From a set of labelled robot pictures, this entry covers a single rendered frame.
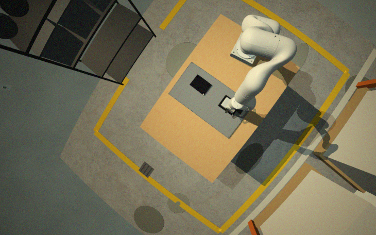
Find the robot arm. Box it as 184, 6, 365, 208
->
228, 15, 297, 116

